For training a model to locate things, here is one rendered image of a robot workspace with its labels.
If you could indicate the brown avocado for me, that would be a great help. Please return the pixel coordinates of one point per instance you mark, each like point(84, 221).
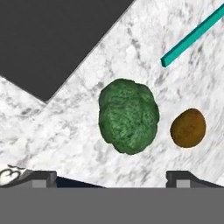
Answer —
point(188, 127)

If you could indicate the green broccoli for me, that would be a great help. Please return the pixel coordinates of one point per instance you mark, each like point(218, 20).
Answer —
point(128, 116)

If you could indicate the dark blue object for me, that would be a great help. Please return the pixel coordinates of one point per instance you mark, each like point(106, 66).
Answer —
point(73, 183)

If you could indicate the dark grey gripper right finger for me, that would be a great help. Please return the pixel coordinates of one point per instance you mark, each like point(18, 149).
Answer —
point(178, 176)

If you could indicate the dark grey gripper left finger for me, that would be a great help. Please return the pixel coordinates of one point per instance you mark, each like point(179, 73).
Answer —
point(43, 177)

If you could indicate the white patterned object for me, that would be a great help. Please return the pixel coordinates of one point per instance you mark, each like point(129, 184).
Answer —
point(10, 174)

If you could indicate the teal spatula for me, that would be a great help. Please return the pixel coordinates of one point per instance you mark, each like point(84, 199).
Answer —
point(192, 38)

